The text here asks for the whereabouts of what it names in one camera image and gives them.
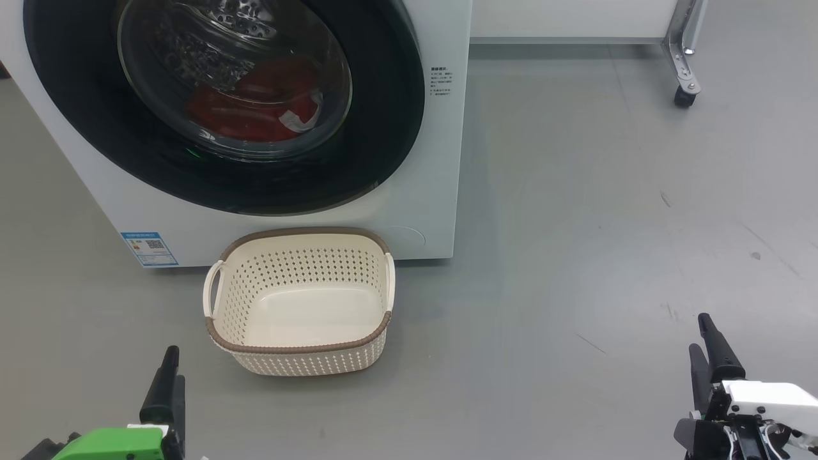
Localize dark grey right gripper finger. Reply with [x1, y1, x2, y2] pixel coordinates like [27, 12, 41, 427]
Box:
[689, 344, 720, 419]
[698, 313, 746, 384]

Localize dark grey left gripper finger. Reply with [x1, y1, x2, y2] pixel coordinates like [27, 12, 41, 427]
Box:
[165, 376, 187, 460]
[139, 346, 180, 424]

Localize white partition panel on casters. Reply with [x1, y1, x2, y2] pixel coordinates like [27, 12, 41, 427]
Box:
[470, 0, 707, 108]

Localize cream perforated laundry basket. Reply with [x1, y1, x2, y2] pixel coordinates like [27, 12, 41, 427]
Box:
[203, 227, 396, 377]

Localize blue energy label sticker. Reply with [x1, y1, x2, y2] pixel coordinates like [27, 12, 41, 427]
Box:
[121, 232, 179, 268]

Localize red garment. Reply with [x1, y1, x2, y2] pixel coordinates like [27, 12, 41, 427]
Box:
[185, 83, 322, 142]

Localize red and white clothes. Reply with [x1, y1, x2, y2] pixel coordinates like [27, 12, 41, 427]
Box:
[233, 56, 320, 96]

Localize white front-load washing machine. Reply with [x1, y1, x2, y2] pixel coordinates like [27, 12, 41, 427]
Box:
[0, 0, 474, 269]

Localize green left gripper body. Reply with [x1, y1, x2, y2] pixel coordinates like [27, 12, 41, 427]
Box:
[51, 424, 170, 460]

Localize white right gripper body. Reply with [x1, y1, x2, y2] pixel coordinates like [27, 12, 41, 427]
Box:
[713, 381, 818, 460]

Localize black round washer door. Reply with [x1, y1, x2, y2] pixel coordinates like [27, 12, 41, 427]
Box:
[22, 0, 426, 216]

